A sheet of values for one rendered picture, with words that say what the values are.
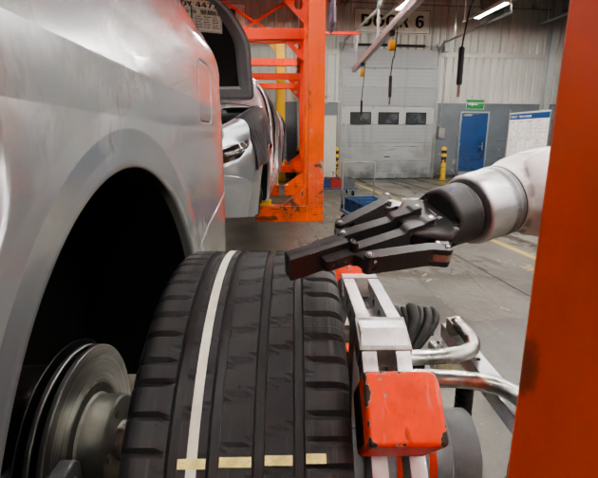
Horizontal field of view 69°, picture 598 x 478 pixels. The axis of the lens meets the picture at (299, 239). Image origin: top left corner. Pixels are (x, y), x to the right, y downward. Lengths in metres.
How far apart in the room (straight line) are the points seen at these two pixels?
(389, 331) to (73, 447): 0.52
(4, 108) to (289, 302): 0.34
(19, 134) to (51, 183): 0.06
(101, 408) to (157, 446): 0.35
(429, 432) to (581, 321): 0.26
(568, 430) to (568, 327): 0.05
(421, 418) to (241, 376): 0.19
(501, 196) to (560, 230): 0.33
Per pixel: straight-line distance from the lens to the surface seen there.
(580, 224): 0.22
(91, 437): 0.81
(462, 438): 0.78
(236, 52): 3.93
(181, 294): 0.57
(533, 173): 0.59
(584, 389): 0.23
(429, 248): 0.48
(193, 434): 0.48
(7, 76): 0.45
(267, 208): 4.32
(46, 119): 0.49
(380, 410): 0.45
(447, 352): 0.78
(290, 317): 0.52
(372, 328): 0.57
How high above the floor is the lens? 1.36
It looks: 13 degrees down
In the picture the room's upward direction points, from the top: straight up
